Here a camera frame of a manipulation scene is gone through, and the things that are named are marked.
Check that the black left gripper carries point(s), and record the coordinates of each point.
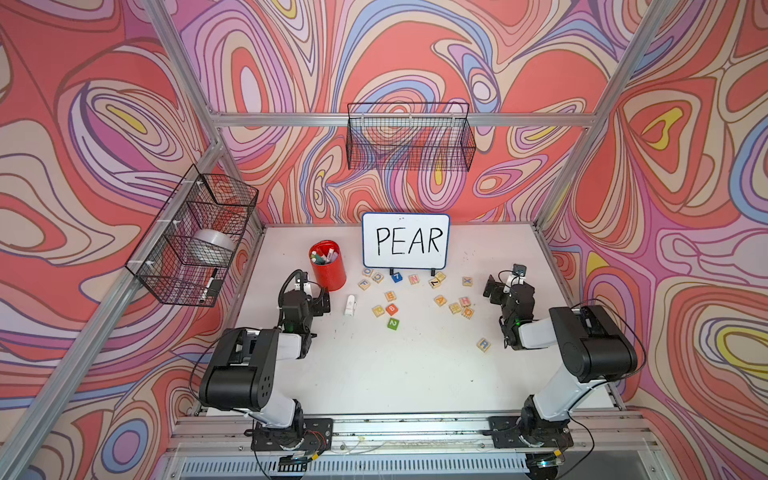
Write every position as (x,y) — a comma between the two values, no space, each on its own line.
(321,302)

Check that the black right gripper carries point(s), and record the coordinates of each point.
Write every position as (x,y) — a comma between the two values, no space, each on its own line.
(495,289)

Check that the wooden block blue R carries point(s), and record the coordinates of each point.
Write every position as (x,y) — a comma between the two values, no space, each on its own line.
(483,344)

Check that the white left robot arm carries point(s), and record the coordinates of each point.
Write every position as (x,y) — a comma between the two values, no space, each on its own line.
(241,374)

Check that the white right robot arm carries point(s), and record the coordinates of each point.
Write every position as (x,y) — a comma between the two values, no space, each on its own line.
(593,350)

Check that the blue framed whiteboard PEAR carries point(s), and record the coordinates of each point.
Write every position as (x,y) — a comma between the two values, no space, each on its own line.
(412,241)

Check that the white whiteboard eraser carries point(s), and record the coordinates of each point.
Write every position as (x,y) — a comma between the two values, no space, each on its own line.
(350,305)

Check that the red plastic marker cup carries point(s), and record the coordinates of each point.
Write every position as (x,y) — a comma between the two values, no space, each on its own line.
(327,265)

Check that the green block number 2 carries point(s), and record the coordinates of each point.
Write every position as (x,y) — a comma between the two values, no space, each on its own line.
(393,324)

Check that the white tape roll in basket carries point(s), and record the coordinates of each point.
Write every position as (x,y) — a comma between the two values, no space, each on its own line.
(211,248)

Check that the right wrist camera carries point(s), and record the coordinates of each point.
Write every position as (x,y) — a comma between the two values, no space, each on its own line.
(519,272)

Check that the black wire basket left wall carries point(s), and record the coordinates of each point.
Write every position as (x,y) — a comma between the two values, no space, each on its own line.
(185,258)

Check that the black wire basket wall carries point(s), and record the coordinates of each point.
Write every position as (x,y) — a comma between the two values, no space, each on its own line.
(185,258)
(409,136)

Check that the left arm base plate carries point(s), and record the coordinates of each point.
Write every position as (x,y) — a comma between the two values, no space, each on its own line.
(308,435)

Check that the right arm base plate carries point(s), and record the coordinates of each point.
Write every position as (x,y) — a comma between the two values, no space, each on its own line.
(511,432)

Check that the black wire basket back wall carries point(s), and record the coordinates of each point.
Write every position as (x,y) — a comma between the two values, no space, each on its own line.
(409,136)

